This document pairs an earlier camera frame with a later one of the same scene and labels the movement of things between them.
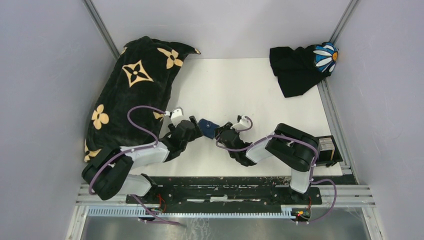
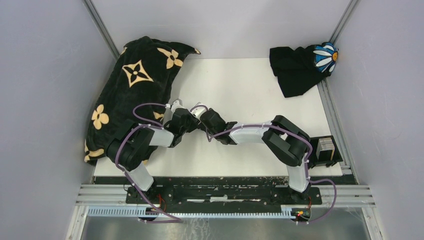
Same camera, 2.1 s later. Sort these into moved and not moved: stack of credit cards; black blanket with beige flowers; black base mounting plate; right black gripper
Moved: right black gripper
Not moved: black base mounting plate; stack of credit cards; black blanket with beige flowers
